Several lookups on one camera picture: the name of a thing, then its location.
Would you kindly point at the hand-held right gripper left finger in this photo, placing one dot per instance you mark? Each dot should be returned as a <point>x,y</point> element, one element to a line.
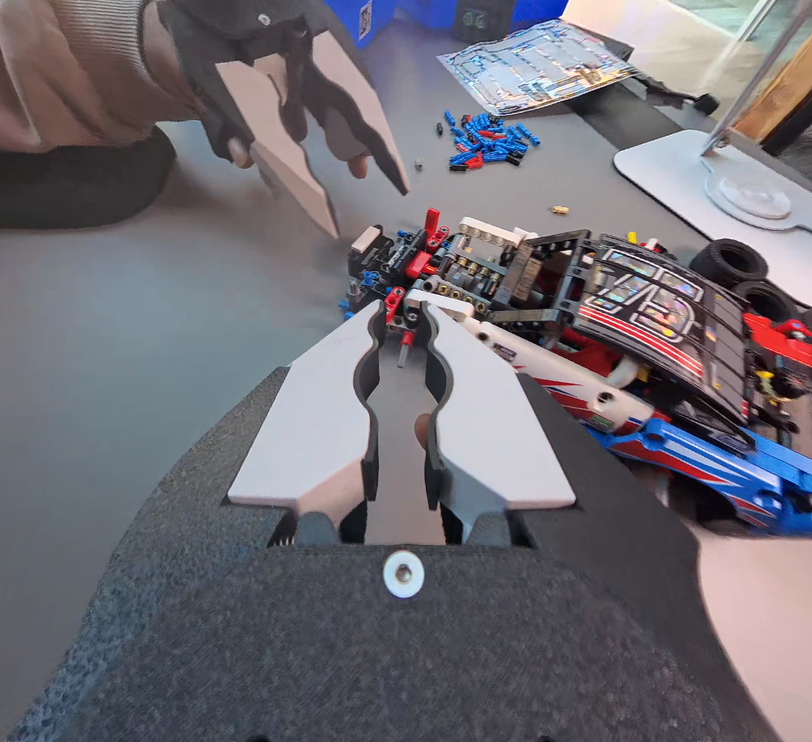
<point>304,437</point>

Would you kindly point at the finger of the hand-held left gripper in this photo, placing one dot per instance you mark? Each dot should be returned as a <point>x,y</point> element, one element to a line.
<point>260,114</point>
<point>355,95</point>

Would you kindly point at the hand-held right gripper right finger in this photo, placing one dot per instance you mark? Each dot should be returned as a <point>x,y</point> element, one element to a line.
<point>507,437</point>

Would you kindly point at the toy brick race car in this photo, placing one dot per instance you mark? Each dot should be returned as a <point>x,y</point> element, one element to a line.
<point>634,310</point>

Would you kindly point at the person's left forearm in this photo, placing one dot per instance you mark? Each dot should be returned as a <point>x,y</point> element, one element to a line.
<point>76,56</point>

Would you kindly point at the grey desk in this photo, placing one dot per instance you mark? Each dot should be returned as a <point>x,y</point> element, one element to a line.
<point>158,310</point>

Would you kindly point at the person's left hand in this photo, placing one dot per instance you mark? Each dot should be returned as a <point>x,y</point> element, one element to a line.
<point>349,145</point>

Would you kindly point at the person's right hand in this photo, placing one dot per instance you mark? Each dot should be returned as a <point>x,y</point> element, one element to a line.
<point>423,431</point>

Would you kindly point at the pile of blue red pins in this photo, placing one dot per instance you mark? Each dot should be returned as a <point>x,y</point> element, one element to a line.
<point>488,142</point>

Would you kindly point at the black device with green display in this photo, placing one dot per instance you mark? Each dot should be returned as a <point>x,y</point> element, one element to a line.
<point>485,9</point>

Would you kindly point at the shiny sticker sheet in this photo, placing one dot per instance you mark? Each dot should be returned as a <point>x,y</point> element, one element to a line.
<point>539,66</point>

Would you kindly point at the black padded wrist rest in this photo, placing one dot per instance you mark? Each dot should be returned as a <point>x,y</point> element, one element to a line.
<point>76,183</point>

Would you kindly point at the black toy tyre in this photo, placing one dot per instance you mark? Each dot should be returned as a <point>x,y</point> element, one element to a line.
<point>755,304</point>
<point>710,263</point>

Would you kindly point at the white monitor base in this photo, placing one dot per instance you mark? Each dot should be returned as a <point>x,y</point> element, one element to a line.
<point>666,171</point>

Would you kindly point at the wooden post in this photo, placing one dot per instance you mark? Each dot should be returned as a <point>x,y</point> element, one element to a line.
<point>780,101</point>

